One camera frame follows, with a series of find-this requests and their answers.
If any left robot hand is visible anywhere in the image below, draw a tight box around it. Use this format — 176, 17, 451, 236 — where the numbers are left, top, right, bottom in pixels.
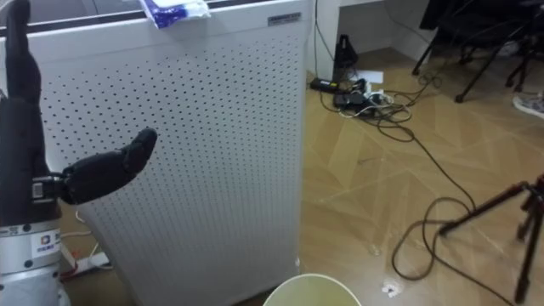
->
0, 0, 159, 228

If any white power strip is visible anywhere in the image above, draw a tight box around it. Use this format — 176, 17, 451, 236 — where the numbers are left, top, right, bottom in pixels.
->
59, 244, 112, 280

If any white perforated air purifier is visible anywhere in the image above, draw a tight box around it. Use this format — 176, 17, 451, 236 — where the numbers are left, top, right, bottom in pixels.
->
0, 0, 315, 306

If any blue white wipes pack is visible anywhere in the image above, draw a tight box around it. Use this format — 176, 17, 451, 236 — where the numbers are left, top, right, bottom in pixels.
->
138, 0, 212, 30

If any black power adapter brick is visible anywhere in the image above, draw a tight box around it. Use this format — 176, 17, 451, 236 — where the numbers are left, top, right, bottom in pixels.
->
309, 76, 340, 94

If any black pyramid shaped device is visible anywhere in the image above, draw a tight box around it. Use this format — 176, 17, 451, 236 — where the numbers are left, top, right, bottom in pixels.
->
331, 34, 360, 84

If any black power strip with plugs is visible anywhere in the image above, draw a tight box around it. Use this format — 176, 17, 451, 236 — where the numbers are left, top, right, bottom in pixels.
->
332, 78, 394, 111

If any white paper sheet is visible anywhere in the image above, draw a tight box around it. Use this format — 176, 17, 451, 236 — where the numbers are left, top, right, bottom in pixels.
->
350, 69, 385, 85

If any crumpled white paper scrap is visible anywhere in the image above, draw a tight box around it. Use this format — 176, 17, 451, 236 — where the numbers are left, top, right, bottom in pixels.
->
381, 279, 403, 298

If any black office chair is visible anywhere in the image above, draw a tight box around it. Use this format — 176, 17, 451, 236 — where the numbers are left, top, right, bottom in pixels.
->
411, 0, 544, 105

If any black red tripod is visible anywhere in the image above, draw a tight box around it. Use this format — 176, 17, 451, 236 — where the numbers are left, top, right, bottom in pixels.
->
438, 173, 544, 305

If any long black floor cable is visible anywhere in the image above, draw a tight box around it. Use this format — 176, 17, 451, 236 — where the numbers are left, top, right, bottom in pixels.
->
318, 80, 518, 306

